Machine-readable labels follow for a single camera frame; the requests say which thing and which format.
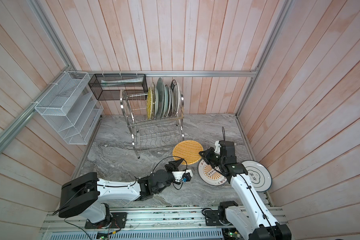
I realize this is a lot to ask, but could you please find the aluminium frame rail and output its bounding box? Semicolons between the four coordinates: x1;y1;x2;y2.
86;70;258;78

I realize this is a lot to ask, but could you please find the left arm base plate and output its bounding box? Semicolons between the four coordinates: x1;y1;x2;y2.
85;212;127;230

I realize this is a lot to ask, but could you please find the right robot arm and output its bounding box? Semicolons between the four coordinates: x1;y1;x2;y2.
199;141;292;240

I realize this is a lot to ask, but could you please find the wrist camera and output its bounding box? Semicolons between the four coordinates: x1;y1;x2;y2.
215;141;221;155
172;170;193;185

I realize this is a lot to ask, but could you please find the small orange sunburst plate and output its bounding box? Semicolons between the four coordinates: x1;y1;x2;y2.
168;86;173;117

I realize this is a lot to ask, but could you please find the white plate green lettered rim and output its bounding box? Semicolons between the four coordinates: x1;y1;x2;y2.
170;80;181;116

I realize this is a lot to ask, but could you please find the stainless steel dish rack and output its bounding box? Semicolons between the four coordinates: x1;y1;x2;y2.
120;90;185;158

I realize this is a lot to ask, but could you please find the yellow woven pattern plate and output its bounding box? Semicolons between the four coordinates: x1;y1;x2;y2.
147;87;155;120

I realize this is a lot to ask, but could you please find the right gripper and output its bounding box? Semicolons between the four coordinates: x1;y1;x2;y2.
199;146;225;168

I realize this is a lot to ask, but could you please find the light green flower plate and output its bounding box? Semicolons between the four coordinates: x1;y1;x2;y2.
163;85;169;118

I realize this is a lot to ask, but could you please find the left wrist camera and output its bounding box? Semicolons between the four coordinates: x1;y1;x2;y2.
172;170;193;185

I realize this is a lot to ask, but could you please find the white plate black cloud motif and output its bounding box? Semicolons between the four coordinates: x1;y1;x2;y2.
242;160;273;193

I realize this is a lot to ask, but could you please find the white wire mesh shelf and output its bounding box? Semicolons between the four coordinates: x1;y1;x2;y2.
35;72;104;145

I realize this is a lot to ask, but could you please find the large orange sunburst plate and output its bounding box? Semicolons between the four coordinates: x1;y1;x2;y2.
198;160;227;186

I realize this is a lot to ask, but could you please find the large teal plate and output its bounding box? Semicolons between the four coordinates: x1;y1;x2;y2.
155;78;165;119

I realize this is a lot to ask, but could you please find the cream floral plate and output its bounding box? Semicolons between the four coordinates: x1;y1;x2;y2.
151;83;159;119

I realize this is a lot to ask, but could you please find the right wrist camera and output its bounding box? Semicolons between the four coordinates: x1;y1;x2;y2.
215;141;221;155

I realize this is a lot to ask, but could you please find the black wire mesh basket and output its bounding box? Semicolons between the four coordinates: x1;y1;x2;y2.
89;73;148;101

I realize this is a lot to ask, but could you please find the orange woven pattern plate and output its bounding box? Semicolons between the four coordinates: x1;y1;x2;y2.
172;140;204;165

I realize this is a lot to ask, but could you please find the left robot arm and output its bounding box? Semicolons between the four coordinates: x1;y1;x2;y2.
55;157;193;229

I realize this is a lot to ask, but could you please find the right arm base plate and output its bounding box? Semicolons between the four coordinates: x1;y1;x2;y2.
202;208;230;226

